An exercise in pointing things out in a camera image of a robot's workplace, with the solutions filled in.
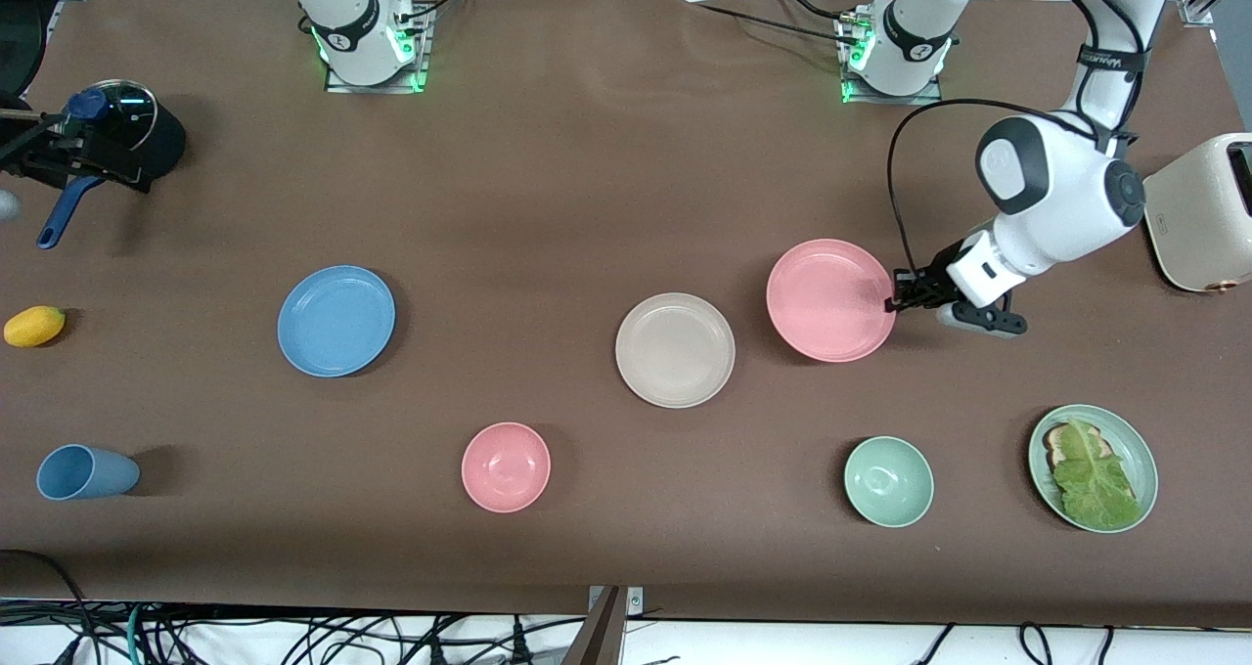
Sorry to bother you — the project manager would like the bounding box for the green plate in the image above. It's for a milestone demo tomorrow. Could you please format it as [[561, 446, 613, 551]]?
[[1027, 404, 1159, 534]]

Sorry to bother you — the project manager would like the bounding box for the toasted bread slice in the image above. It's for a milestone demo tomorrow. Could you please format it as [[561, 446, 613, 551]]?
[[1043, 422, 1111, 470]]

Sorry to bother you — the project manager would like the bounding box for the dark camera stand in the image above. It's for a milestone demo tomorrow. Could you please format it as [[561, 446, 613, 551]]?
[[562, 587, 627, 665]]

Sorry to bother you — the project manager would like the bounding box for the blue plate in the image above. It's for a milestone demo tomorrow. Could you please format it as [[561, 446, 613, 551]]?
[[277, 265, 397, 378]]

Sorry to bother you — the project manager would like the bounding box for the pink plate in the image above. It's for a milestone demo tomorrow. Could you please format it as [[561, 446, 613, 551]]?
[[766, 239, 898, 364]]

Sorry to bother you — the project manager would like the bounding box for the beige toaster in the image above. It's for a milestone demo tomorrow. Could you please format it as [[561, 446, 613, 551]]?
[[1142, 132, 1252, 294]]

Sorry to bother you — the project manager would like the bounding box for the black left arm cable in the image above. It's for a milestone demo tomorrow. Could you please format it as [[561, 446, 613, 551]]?
[[885, 0, 1150, 280]]

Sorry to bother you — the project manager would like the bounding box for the black pot blue handle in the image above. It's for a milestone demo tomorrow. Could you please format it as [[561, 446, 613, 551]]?
[[36, 78, 187, 250]]

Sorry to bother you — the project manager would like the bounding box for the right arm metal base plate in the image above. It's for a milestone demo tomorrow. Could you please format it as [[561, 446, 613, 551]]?
[[325, 5, 429, 94]]

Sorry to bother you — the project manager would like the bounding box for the black base cable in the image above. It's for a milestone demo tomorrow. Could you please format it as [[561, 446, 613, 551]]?
[[776, 0, 852, 22], [685, 0, 854, 45], [396, 0, 482, 22]]

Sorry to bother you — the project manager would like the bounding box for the beige plate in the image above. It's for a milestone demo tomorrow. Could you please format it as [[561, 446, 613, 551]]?
[[615, 292, 737, 410]]

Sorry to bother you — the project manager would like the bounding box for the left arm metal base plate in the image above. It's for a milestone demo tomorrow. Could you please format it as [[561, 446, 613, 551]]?
[[841, 15, 945, 107]]

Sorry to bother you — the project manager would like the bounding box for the pink bowl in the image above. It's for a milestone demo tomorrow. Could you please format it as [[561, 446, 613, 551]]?
[[461, 421, 552, 514]]

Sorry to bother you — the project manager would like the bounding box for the green lettuce leaf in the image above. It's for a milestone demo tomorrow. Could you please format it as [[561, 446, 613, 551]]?
[[1051, 418, 1143, 531]]

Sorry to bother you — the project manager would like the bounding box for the yellow lemon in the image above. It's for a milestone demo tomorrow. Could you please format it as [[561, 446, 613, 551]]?
[[3, 305, 67, 348]]

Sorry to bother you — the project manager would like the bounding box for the green bowl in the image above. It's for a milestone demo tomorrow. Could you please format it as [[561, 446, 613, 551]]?
[[843, 435, 935, 529]]

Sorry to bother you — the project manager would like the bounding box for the brown table cover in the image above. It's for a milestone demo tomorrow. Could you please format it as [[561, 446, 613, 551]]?
[[0, 0, 1252, 629]]

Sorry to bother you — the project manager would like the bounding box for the blue cup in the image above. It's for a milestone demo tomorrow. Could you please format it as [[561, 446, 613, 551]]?
[[36, 444, 141, 502]]

